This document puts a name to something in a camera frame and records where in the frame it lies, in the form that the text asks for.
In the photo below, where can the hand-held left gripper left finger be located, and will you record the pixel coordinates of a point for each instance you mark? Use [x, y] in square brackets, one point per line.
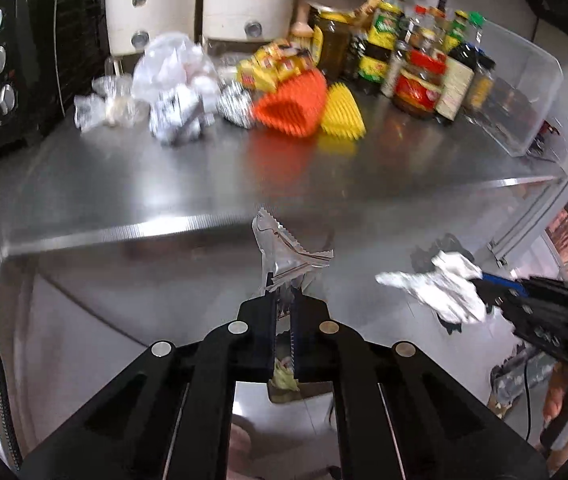
[264, 340]

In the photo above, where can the foil ball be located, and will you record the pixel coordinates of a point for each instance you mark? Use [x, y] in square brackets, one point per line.
[236, 105]

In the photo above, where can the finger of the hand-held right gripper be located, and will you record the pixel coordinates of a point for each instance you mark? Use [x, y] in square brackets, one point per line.
[501, 282]
[494, 300]

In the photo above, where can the slim clear glass bottle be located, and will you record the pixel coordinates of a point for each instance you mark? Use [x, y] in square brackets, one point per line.
[396, 70]

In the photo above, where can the clear plastic wrapper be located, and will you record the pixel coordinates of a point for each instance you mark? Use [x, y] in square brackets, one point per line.
[276, 255]

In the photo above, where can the green yellow label jar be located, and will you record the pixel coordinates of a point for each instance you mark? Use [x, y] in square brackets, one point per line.
[381, 50]

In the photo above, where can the yellow snack packet bunch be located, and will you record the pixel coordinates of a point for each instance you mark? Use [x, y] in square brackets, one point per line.
[274, 67]

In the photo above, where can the red cap orange label bottle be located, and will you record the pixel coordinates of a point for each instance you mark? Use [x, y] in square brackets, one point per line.
[371, 7]

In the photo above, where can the brown oil jar yellow lid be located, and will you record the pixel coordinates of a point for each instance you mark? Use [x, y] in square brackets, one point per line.
[331, 45]

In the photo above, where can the red label sauce jar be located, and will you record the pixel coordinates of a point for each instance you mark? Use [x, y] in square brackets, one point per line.
[416, 90]

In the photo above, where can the person's pink trouser leg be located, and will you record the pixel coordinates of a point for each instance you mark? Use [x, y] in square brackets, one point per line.
[240, 440]

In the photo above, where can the green cap bottle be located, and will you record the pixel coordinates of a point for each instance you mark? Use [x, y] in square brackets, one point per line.
[475, 27]

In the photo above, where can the clear bottle red cap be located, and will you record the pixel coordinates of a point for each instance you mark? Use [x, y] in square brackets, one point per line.
[418, 25]

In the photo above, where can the small crumpled clear wrapper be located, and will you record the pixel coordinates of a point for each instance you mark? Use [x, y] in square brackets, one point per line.
[108, 105]

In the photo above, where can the crumpled clear plastic bag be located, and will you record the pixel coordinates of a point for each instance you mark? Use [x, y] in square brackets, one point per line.
[173, 65]

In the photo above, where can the crumpled black white paper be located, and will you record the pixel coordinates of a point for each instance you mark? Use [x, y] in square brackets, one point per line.
[178, 115]

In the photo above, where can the clear plastic container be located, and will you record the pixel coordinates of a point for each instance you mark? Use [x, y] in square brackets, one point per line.
[524, 85]

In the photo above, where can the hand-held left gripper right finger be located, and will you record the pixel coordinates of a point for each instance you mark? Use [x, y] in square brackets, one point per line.
[306, 340]

